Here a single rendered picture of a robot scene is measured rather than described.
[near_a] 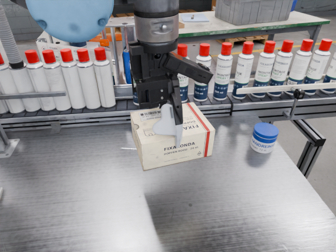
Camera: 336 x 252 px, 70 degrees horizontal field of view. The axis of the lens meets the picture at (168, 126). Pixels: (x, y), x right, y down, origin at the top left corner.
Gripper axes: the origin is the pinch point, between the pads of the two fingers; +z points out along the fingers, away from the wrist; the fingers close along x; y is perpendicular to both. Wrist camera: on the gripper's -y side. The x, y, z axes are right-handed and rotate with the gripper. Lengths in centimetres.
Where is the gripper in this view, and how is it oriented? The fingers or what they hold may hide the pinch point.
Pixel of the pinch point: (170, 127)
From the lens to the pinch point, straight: 55.0
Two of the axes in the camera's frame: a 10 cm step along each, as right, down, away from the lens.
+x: 3.0, 5.6, -7.7
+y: -9.5, 1.9, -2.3
